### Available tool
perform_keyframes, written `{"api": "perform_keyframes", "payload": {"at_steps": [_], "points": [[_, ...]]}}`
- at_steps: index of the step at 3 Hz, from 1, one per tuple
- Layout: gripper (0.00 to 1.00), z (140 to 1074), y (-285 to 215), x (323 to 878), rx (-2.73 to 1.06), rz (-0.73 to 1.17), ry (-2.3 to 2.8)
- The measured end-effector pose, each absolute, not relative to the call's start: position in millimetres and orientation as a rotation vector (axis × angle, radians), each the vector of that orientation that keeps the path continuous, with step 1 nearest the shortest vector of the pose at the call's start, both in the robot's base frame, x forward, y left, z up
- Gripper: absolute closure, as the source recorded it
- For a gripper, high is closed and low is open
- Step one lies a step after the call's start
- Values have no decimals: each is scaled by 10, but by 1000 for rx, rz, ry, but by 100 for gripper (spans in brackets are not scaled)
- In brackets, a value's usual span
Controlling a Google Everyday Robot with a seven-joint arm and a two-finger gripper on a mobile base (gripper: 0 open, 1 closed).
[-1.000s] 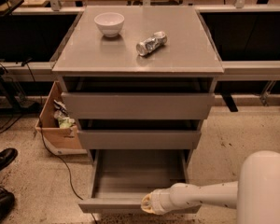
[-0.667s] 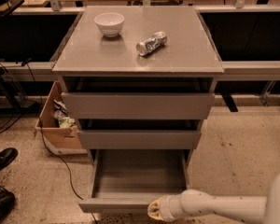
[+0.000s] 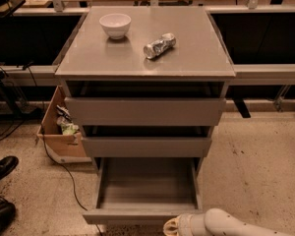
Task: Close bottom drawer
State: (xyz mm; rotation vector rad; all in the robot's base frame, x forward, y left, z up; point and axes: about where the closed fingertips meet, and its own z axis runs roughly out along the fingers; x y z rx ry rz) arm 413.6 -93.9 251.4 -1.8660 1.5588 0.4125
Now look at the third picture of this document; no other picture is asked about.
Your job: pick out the yellow foam padded gripper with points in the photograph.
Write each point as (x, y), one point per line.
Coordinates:
(183, 225)

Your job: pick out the grey bottom drawer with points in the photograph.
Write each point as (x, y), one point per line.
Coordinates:
(144, 190)

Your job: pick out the grey drawer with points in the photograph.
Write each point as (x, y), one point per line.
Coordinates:
(144, 190)
(138, 103)
(146, 141)

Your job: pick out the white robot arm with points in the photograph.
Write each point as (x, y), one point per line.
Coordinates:
(214, 222)

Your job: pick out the grey middle drawer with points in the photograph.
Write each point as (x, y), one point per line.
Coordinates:
(146, 141)

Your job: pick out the grey drawer cabinet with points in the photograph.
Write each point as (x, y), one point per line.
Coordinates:
(146, 81)

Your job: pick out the grey top drawer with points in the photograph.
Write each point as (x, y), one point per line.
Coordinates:
(138, 103)

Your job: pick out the brown cardboard box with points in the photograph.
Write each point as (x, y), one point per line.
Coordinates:
(62, 148)

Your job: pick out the crumpled trash in box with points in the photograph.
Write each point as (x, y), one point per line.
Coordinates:
(64, 121)

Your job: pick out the crushed silver can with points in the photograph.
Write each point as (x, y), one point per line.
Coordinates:
(159, 46)

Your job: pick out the black shoe upper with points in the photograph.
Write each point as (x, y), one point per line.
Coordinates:
(7, 165)

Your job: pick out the white ceramic bowl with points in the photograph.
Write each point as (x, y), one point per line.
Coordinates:
(115, 25)

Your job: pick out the grey metal rail frame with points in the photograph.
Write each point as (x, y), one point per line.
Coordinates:
(23, 72)

